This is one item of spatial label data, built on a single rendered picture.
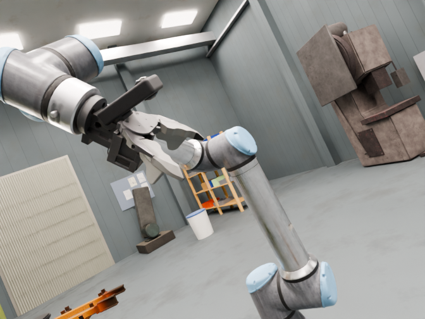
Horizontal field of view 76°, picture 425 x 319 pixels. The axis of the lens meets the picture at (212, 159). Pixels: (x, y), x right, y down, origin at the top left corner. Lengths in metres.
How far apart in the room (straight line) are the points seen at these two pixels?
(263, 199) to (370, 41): 5.48
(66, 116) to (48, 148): 8.96
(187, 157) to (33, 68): 0.56
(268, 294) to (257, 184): 0.46
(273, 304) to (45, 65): 1.06
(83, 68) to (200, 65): 11.02
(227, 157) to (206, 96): 10.12
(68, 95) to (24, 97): 0.07
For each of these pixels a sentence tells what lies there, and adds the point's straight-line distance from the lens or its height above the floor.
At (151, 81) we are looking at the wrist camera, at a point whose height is 1.50.
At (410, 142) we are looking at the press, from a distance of 6.05.
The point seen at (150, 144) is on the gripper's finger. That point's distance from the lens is 0.45.
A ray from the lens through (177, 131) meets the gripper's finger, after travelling 0.52.
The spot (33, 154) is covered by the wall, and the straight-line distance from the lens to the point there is 9.46.
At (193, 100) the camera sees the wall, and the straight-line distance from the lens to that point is 10.73.
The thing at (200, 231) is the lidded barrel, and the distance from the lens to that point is 6.42.
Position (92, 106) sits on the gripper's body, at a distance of 0.50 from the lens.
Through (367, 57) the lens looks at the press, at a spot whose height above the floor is 2.03.
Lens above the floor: 1.34
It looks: 2 degrees up
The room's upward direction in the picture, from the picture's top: 25 degrees counter-clockwise
